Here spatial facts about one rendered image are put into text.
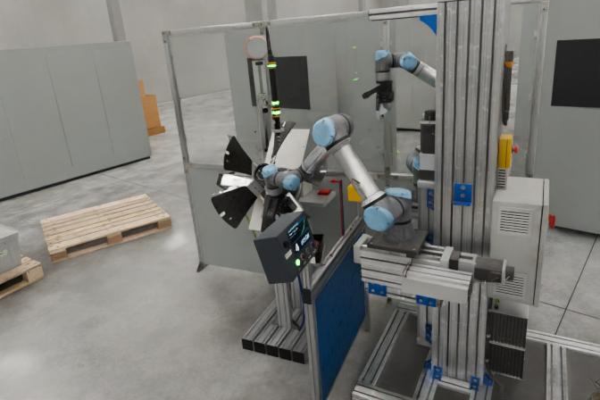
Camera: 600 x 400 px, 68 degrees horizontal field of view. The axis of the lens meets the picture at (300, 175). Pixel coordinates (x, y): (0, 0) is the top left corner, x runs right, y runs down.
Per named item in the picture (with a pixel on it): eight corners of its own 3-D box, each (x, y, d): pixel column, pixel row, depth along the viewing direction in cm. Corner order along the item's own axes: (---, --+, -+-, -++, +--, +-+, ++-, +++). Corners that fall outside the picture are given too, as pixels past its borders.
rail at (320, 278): (361, 223, 280) (360, 212, 277) (366, 224, 278) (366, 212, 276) (304, 303, 202) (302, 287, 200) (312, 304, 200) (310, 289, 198)
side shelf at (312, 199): (290, 191, 332) (290, 187, 331) (336, 195, 317) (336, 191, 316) (276, 203, 311) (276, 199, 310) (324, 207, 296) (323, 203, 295)
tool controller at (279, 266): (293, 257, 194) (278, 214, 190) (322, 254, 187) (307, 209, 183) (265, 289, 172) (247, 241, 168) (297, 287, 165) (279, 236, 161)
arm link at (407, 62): (477, 118, 224) (396, 69, 216) (469, 114, 234) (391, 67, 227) (491, 98, 221) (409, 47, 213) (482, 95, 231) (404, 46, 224)
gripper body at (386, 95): (390, 104, 234) (390, 80, 230) (375, 104, 238) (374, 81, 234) (394, 101, 241) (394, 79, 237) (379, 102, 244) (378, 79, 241)
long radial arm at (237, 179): (270, 183, 278) (262, 176, 268) (268, 194, 276) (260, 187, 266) (231, 179, 290) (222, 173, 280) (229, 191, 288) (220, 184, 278)
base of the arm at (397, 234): (419, 232, 204) (419, 212, 201) (410, 246, 192) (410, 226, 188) (387, 228, 211) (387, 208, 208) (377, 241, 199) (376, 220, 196)
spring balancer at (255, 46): (245, 61, 302) (246, 61, 295) (243, 36, 297) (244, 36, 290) (269, 58, 304) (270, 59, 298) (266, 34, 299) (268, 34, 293)
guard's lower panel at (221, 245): (202, 261, 402) (187, 166, 374) (520, 314, 295) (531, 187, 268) (200, 262, 399) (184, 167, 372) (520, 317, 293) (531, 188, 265)
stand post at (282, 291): (282, 332, 306) (270, 210, 278) (294, 335, 302) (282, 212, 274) (279, 336, 302) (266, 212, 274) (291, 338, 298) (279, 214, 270)
